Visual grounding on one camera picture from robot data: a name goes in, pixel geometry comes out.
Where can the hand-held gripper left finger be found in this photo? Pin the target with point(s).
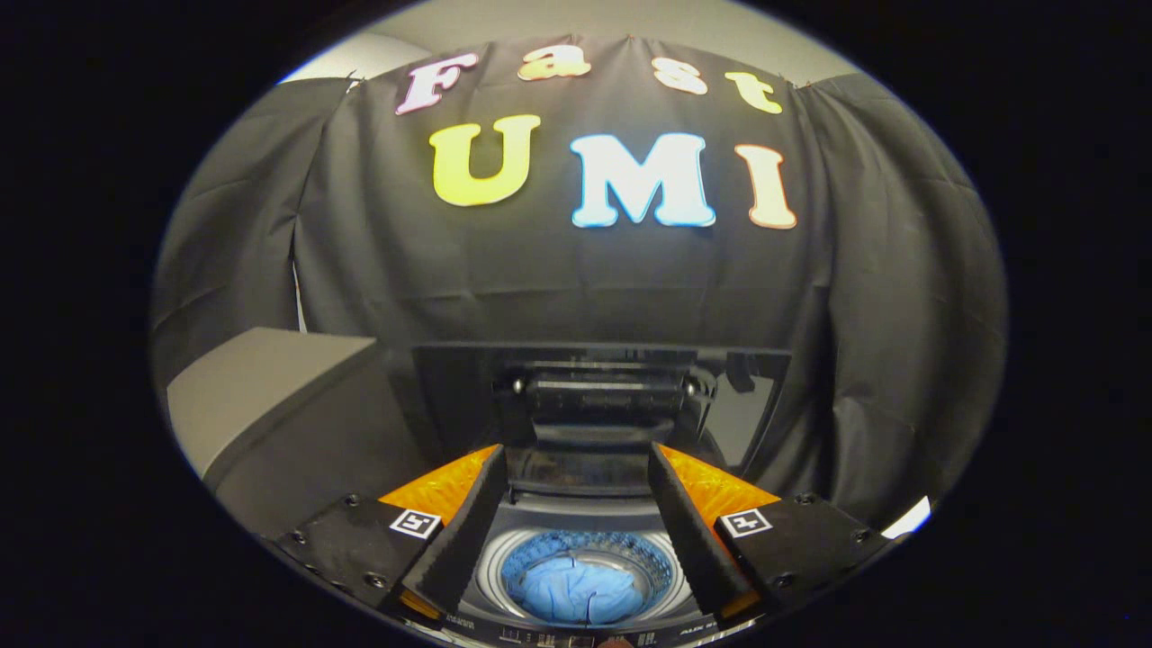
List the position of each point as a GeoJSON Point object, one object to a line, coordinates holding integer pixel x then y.
{"type": "Point", "coordinates": [463, 531]}

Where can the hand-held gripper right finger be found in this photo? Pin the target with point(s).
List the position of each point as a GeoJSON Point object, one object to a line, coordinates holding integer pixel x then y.
{"type": "Point", "coordinates": [688, 531]}

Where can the light blue polo shirt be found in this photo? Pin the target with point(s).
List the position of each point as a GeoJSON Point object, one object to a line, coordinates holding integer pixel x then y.
{"type": "Point", "coordinates": [576, 589]}

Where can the white paper sheet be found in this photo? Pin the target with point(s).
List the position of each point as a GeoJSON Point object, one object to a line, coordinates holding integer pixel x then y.
{"type": "Point", "coordinates": [907, 519]}

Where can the black cabinet with grey front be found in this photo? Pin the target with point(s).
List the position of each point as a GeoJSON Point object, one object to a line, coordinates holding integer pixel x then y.
{"type": "Point", "coordinates": [270, 378]}

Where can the black backdrop cloth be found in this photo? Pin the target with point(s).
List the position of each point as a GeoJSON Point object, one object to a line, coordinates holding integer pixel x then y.
{"type": "Point", "coordinates": [900, 315]}

